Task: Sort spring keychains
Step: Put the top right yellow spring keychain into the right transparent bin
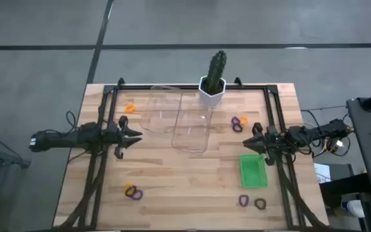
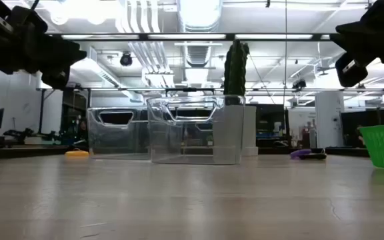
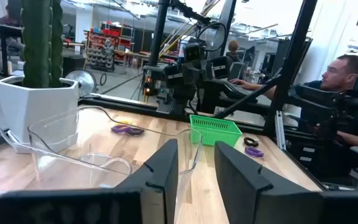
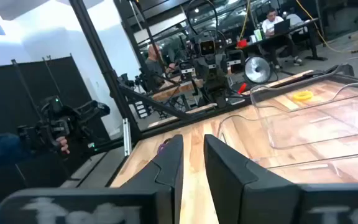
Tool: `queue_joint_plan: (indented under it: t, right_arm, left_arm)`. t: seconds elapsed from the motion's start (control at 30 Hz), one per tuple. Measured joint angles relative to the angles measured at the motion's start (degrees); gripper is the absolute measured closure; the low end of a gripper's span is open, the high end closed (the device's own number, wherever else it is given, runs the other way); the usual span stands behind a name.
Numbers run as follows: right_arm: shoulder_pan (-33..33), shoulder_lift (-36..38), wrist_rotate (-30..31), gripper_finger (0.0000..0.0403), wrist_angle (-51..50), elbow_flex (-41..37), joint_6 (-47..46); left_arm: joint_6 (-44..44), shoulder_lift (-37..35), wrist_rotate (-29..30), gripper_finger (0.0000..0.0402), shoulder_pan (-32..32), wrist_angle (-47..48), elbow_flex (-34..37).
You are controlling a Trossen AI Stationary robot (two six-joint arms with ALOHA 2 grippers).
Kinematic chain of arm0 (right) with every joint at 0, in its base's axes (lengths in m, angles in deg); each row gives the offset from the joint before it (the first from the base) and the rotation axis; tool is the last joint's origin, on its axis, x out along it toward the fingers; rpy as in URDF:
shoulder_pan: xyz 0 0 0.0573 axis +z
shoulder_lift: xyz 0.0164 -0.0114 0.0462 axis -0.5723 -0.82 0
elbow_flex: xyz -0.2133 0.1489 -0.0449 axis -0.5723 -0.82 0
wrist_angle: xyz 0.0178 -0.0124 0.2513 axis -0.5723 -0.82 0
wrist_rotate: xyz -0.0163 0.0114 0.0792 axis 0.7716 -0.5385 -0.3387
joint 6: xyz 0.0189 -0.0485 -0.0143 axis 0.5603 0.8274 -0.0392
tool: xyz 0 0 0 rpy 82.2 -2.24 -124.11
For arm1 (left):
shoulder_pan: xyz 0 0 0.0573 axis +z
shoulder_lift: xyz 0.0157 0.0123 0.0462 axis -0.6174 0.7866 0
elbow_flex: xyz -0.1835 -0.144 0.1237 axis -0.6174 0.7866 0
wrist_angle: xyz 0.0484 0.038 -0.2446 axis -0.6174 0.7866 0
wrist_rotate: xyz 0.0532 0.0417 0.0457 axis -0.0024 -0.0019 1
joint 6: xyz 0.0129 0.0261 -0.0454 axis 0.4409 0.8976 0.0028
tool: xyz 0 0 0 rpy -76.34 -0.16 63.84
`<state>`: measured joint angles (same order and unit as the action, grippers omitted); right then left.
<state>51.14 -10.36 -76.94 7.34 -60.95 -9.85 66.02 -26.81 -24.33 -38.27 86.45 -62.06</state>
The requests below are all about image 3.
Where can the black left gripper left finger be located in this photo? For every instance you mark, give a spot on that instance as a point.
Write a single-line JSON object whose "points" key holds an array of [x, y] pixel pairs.
{"points": [[154, 186]]}

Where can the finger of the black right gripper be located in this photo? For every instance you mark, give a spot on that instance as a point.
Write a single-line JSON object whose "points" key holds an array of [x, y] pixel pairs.
{"points": [[217, 68], [174, 76]]}

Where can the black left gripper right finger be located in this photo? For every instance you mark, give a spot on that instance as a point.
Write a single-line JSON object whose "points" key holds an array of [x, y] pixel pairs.
{"points": [[244, 193]]}

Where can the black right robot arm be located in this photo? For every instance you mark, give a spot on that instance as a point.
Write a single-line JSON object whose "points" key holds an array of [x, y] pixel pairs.
{"points": [[174, 102]]}

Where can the person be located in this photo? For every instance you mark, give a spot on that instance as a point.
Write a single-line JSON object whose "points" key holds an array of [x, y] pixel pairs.
{"points": [[343, 74], [9, 18], [233, 46]]}

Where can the green plastic basket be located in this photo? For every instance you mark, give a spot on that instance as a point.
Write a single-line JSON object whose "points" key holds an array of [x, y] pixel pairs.
{"points": [[216, 132]]}

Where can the shelf with red bins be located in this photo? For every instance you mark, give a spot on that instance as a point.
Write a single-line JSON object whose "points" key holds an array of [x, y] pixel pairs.
{"points": [[110, 32]]}

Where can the round metal floor fan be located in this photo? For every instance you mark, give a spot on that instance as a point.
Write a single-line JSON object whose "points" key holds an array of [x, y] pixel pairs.
{"points": [[82, 82]]}

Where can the clear plastic storage bin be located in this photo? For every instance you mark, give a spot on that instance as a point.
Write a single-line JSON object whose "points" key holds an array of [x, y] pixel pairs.
{"points": [[57, 130], [17, 168]]}

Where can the green cactus plant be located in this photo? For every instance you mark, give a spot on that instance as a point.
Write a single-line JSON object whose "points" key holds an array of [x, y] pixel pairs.
{"points": [[39, 43]]}

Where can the white hexagonal plant pot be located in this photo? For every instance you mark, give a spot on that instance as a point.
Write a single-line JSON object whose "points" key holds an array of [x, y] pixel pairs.
{"points": [[30, 105]]}

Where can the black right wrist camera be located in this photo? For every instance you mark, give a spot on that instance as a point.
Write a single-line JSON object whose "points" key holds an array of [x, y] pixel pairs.
{"points": [[194, 52]]}

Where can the black aluminium rig frame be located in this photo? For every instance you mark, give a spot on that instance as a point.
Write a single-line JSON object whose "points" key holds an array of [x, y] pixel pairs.
{"points": [[294, 56]]}

